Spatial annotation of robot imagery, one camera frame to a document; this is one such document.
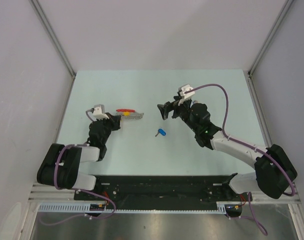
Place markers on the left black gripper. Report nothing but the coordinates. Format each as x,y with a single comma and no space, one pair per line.
114,120

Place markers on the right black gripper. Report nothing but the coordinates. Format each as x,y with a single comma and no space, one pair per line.
165,109

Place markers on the red tag key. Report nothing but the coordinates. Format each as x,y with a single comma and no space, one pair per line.
123,110

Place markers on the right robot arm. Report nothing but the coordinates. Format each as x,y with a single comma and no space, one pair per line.
273,174

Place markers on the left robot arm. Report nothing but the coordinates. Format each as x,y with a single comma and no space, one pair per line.
61,166

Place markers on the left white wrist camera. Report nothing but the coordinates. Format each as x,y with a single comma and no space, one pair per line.
98,112

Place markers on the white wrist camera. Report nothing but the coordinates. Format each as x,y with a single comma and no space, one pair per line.
185,93
98,112

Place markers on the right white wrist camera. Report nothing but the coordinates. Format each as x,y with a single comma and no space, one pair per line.
185,93

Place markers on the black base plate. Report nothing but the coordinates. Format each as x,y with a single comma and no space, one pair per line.
200,193

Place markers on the white cable duct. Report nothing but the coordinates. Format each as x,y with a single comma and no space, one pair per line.
98,208

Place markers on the right side aluminium rail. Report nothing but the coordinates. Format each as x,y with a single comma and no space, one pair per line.
258,110

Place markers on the left aluminium corner post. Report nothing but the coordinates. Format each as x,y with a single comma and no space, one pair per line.
49,30

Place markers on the aluminium corner post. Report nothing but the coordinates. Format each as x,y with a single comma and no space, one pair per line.
49,30
271,35

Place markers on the right aluminium corner post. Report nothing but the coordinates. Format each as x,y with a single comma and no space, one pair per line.
271,35

